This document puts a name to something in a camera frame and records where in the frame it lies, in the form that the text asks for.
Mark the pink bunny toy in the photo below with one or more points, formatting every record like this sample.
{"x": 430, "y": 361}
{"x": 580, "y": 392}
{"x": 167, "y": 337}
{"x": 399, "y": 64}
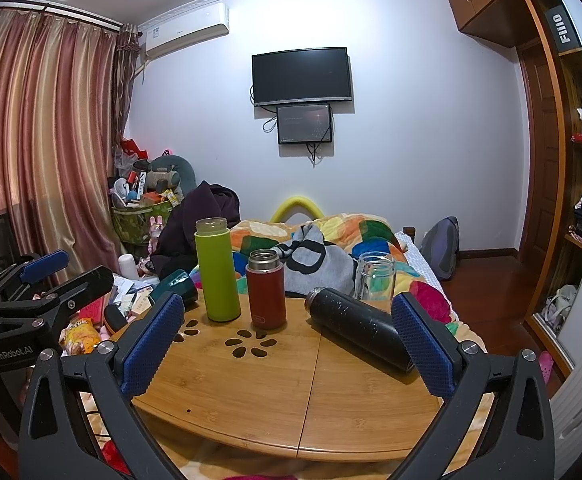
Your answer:
{"x": 156, "y": 227}

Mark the small wall monitor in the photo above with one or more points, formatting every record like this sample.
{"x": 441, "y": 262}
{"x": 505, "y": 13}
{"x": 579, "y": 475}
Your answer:
{"x": 305, "y": 123}

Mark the red bag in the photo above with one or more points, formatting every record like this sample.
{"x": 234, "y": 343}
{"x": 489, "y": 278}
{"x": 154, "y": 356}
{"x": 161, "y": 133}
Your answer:
{"x": 132, "y": 149}

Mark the grey and black garment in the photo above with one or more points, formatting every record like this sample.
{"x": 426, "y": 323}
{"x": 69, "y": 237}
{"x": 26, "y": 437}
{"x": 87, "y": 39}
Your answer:
{"x": 316, "y": 265}

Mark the yellow foam arch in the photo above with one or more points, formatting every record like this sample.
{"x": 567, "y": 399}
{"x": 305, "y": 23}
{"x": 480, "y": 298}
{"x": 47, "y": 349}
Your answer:
{"x": 296, "y": 205}

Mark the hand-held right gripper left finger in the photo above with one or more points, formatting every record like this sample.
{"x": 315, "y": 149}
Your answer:
{"x": 151, "y": 345}

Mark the peach floral blanket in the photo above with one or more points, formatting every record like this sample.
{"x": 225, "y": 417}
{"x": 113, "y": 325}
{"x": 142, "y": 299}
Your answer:
{"x": 463, "y": 332}

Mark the white air conditioner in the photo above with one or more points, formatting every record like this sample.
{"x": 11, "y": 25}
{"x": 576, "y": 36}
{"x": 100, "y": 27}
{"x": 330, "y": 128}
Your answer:
{"x": 186, "y": 27}

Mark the green thermos cup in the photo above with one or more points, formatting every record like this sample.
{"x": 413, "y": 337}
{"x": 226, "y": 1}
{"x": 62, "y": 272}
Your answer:
{"x": 218, "y": 275}

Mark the pink slipper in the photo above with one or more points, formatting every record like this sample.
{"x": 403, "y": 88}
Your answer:
{"x": 546, "y": 366}

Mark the white bottle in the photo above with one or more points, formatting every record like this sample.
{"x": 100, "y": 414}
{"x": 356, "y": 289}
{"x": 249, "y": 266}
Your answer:
{"x": 127, "y": 266}

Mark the pink striped curtain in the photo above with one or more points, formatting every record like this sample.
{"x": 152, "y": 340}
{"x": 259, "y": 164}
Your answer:
{"x": 41, "y": 135}

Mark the green storage basket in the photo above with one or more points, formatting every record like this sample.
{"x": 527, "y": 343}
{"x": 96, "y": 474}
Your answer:
{"x": 133, "y": 225}

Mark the dark teal case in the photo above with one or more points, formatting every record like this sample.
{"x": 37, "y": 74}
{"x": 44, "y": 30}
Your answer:
{"x": 173, "y": 285}

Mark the bamboo bed table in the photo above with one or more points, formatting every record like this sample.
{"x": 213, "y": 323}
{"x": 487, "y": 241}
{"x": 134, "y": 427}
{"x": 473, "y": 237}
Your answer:
{"x": 271, "y": 390}

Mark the clear glass cup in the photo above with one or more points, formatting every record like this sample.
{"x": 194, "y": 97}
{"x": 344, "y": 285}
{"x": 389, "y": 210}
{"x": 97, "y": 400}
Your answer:
{"x": 373, "y": 280}

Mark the grey green plush pillow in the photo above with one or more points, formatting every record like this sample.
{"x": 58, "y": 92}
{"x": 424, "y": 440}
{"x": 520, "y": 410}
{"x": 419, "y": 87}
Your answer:
{"x": 173, "y": 172}

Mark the colourful patchwork blanket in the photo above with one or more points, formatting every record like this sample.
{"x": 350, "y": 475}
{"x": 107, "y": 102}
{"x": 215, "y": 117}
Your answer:
{"x": 361, "y": 235}

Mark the wooden wardrobe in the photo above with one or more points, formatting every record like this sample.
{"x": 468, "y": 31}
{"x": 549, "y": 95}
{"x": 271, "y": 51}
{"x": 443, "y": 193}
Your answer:
{"x": 566, "y": 170}

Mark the grey handbag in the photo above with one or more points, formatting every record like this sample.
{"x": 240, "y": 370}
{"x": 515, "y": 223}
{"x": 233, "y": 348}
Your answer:
{"x": 563, "y": 307}

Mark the wall television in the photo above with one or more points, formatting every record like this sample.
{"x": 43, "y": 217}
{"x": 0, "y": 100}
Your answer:
{"x": 302, "y": 76}

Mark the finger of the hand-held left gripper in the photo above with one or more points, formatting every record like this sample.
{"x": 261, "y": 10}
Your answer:
{"x": 83, "y": 285}
{"x": 46, "y": 264}

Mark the grey backpack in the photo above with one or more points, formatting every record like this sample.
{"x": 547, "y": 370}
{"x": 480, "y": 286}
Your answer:
{"x": 441, "y": 250}

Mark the black thermos cup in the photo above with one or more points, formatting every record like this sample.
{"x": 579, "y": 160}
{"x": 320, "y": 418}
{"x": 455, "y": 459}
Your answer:
{"x": 356, "y": 325}

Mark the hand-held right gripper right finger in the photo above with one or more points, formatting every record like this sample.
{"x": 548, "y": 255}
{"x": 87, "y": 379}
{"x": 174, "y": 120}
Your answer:
{"x": 423, "y": 345}

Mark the dark purple jacket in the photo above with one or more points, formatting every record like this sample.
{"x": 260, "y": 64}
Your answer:
{"x": 196, "y": 220}

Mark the red thermos cup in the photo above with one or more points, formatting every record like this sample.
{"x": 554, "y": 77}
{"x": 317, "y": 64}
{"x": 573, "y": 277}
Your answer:
{"x": 266, "y": 295}

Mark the black box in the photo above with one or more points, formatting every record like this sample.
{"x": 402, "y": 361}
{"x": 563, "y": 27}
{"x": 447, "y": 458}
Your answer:
{"x": 562, "y": 30}

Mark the black glasses case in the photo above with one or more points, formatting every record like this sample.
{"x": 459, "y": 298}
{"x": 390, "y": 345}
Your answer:
{"x": 114, "y": 319}

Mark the yellow snack bag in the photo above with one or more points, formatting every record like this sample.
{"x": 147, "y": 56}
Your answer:
{"x": 81, "y": 335}

